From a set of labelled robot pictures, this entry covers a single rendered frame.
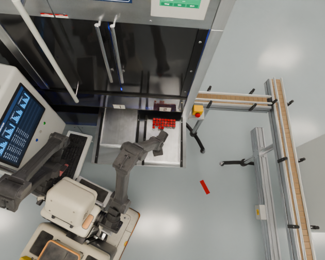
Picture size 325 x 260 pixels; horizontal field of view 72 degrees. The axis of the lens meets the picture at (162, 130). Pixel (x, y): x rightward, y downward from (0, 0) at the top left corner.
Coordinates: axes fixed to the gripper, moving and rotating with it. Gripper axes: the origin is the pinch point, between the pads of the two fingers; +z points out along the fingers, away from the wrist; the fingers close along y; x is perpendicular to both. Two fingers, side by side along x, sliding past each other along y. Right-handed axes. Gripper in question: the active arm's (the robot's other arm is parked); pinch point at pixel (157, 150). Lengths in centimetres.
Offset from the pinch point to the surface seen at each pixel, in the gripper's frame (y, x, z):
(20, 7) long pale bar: 43, 43, -91
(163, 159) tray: -5.5, -3.9, 9.3
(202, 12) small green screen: 34, -23, -88
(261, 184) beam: -38, -89, 45
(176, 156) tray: -4.9, -14.3, 9.8
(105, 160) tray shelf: 1.0, 38.1, 8.3
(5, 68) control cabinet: 43, 69, -57
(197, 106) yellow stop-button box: 27.5, -35.5, -1.2
